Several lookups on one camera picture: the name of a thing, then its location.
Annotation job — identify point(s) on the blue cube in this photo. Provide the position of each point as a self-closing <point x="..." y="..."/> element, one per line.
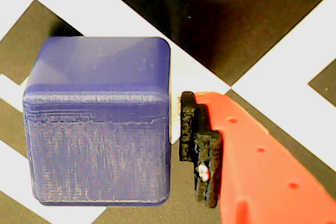
<point x="97" y="129"/>

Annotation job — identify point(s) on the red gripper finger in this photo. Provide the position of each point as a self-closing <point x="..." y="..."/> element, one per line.
<point x="249" y="169"/>

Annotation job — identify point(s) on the black white marker mat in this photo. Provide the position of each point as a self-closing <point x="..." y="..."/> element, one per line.
<point x="78" y="3"/>

